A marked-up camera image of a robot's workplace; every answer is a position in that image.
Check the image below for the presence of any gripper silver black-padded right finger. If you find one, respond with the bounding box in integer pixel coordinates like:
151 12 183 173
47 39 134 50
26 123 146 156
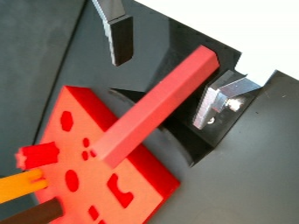
192 70 261 130

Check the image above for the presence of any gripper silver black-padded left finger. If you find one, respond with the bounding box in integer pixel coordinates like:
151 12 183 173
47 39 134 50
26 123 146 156
91 0 134 67

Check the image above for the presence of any red hexagon peg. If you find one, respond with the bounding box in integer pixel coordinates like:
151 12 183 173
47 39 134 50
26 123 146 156
92 45 220 168

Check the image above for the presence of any red shape-sorting block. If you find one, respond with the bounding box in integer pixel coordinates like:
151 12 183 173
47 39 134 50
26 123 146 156
36 86 180 224

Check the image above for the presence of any small red star peg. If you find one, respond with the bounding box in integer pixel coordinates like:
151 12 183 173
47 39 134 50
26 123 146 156
15 142 60 170

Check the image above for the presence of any yellow notched peg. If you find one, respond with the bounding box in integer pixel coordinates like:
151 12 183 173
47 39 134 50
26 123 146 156
0 169 48 204

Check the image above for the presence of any brown cylinder peg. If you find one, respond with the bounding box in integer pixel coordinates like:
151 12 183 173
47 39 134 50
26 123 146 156
0 198 63 224

